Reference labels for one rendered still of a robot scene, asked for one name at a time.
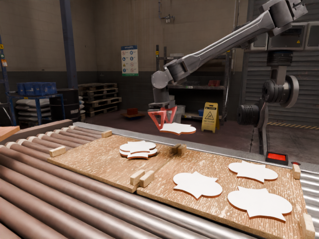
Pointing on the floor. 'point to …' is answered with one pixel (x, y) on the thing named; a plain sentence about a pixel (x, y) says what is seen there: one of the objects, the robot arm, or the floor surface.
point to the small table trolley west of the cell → (35, 104)
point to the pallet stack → (97, 103)
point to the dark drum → (70, 105)
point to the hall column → (69, 43)
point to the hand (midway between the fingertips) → (164, 125)
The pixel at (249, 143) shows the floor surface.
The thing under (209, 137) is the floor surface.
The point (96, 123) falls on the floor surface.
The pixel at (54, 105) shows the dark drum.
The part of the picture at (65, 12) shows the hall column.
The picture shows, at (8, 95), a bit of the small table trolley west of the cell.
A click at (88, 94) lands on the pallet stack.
